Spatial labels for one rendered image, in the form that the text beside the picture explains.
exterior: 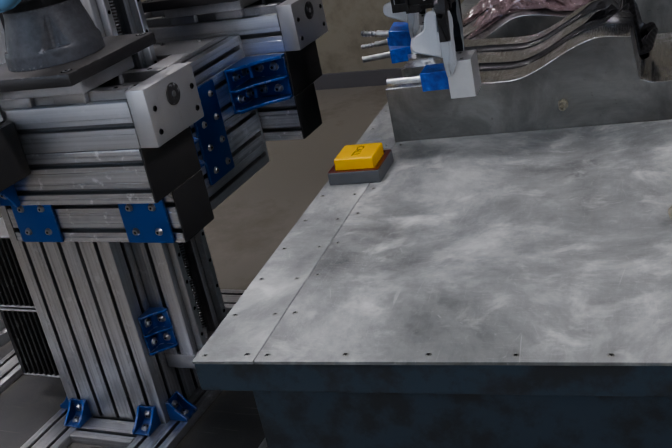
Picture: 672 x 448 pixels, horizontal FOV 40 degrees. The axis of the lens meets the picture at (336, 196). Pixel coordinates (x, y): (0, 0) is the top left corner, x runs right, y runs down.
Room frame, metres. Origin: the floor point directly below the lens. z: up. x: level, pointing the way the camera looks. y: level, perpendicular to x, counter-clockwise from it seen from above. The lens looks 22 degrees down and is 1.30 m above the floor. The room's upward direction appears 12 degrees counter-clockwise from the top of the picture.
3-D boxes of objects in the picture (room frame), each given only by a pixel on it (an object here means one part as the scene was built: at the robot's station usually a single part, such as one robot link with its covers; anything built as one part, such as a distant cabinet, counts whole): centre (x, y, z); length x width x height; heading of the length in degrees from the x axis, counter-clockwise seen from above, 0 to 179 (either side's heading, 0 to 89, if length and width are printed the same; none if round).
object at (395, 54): (1.78, -0.17, 0.85); 0.13 x 0.05 x 0.05; 85
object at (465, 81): (1.29, -0.17, 0.93); 0.13 x 0.05 x 0.05; 68
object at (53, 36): (1.47, 0.38, 1.09); 0.15 x 0.15 x 0.10
